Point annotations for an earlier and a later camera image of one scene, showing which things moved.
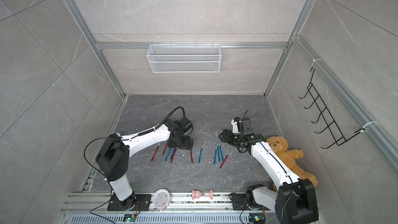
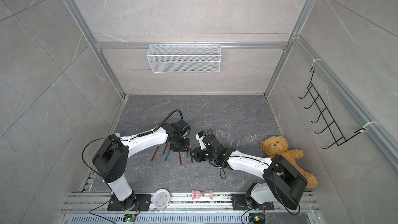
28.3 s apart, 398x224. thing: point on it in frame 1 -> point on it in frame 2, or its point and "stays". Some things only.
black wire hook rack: [337, 135] stays
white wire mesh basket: [185, 58] stays
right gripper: [227, 137] -> [198, 152]
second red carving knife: [165, 147] stays
